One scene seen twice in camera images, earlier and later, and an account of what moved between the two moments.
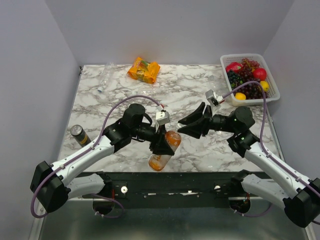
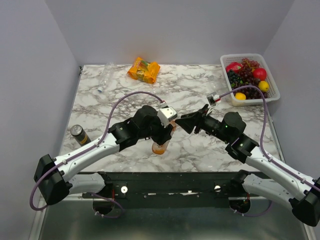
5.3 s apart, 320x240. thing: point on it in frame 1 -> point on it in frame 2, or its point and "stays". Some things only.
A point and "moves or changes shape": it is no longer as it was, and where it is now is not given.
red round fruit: (260, 73) stays
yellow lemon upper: (265, 85) stays
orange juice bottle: (158, 162) moves or changes shape
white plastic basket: (273, 92) stays
